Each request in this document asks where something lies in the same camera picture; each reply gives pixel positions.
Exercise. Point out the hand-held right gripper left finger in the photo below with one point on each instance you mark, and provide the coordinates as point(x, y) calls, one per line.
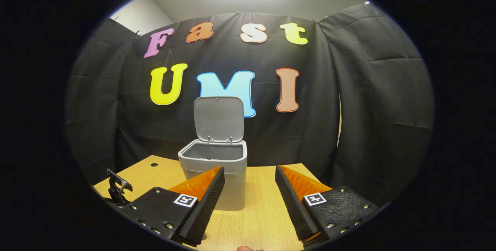
point(201, 212)

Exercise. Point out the wooden desktop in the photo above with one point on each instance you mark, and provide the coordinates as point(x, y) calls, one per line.
point(255, 212)

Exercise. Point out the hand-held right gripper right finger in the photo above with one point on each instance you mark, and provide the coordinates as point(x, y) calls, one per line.
point(296, 212)

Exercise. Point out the white desktop garbage bin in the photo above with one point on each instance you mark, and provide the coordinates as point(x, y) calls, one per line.
point(232, 189)

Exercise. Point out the black backdrop cloth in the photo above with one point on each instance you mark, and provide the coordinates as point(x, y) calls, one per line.
point(116, 127)

